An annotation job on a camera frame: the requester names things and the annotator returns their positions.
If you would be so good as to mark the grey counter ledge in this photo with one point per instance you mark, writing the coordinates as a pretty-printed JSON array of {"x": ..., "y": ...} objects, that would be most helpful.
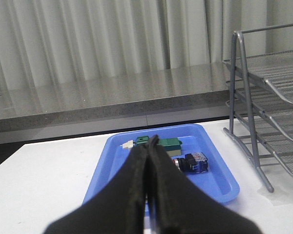
[{"x": 106, "y": 104}]

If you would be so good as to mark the red emergency stop button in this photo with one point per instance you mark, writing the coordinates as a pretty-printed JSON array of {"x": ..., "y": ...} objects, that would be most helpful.
[{"x": 195, "y": 163}]

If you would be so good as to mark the grey metal rack frame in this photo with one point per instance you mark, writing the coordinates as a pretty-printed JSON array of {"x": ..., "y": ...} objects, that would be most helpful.
[{"x": 235, "y": 83}]

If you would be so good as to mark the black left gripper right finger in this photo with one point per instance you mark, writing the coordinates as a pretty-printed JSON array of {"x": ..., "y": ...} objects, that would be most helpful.
[{"x": 177, "y": 206}]

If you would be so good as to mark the blue plastic tray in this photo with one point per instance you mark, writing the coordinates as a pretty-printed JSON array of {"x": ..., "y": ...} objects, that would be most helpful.
[{"x": 218, "y": 182}]

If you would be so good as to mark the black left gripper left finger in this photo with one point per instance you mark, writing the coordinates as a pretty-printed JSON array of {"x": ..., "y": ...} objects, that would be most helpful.
[{"x": 118, "y": 208}]

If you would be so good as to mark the green terminal block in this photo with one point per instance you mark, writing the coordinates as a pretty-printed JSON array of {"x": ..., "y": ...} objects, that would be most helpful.
[{"x": 171, "y": 145}]

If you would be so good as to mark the white plastic block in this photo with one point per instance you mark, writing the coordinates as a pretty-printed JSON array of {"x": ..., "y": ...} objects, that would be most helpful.
[{"x": 128, "y": 145}]

